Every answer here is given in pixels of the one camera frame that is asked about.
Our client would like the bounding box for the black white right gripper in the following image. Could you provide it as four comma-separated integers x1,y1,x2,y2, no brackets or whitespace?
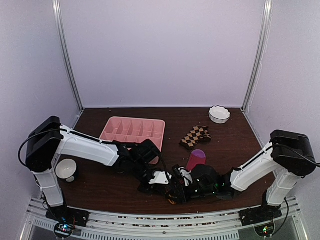
165,183,217,204

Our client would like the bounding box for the magenta purple sock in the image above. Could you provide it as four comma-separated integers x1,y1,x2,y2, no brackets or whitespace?
186,149,207,172

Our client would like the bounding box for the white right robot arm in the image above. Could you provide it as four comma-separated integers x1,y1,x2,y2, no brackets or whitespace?
167,130,320,221

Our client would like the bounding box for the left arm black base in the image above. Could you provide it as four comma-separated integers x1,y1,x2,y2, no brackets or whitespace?
45,207,90,227

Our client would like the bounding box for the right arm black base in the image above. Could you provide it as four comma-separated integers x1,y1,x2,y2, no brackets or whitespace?
238,205,283,226

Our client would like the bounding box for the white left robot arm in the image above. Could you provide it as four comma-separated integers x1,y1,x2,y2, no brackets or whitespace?
24,116,171,222

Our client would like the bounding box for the brown checkered sock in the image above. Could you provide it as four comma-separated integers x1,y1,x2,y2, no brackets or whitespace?
179,125,212,151

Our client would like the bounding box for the pink divided plastic tray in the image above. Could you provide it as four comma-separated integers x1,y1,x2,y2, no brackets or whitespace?
99,116,166,151

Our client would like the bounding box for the white scalloped bowl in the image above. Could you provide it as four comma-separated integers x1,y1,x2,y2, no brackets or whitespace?
208,106,231,124

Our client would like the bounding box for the aluminium front frame rail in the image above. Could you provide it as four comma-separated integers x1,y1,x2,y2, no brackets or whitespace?
19,196,308,240

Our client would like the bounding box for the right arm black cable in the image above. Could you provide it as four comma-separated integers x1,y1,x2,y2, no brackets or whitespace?
272,142,320,168

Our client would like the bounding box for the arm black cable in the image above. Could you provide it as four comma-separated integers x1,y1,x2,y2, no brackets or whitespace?
19,129,62,171
272,142,320,168

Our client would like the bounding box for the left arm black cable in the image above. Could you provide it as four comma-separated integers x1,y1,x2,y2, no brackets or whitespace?
19,129,62,171

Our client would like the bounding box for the aluminium right corner post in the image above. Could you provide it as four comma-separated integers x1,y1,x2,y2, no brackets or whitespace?
241,0,274,113

